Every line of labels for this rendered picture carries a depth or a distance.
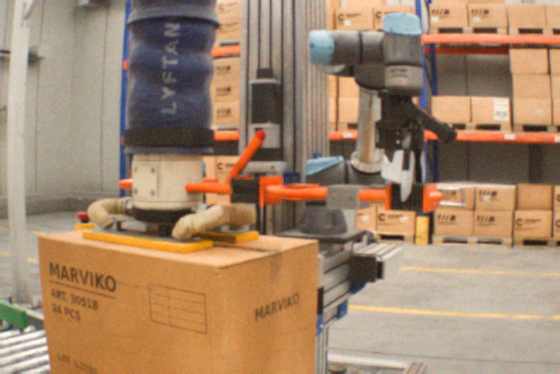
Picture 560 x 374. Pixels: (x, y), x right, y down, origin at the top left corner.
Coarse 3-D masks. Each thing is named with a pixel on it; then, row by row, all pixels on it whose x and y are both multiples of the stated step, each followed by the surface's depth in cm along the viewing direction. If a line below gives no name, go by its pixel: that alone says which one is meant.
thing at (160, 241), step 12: (108, 228) 140; (120, 228) 136; (168, 228) 129; (96, 240) 135; (108, 240) 133; (120, 240) 131; (132, 240) 129; (144, 240) 127; (156, 240) 127; (168, 240) 125; (180, 240) 124; (192, 240) 127; (204, 240) 129; (180, 252) 122; (192, 252) 124
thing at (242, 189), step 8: (232, 176) 127; (240, 176) 130; (248, 176) 133; (272, 176) 127; (280, 176) 130; (232, 184) 126; (240, 184) 125; (248, 184) 124; (256, 184) 123; (264, 184) 124; (272, 184) 127; (280, 184) 130; (232, 192) 127; (240, 192) 126; (248, 192) 125; (256, 192) 124; (264, 192) 124; (232, 200) 126; (240, 200) 125; (248, 200) 124; (256, 200) 123; (264, 200) 124; (272, 200) 127; (280, 200) 130
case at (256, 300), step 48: (48, 240) 137; (288, 240) 144; (48, 288) 138; (96, 288) 128; (144, 288) 120; (192, 288) 114; (240, 288) 115; (288, 288) 132; (48, 336) 140; (96, 336) 130; (144, 336) 121; (192, 336) 114; (240, 336) 115; (288, 336) 133
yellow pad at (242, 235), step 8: (200, 232) 143; (208, 232) 142; (216, 232) 142; (224, 232) 141; (232, 232) 141; (240, 232) 143; (248, 232) 144; (256, 232) 145; (208, 240) 142; (216, 240) 140; (224, 240) 139; (232, 240) 138; (240, 240) 139; (248, 240) 142
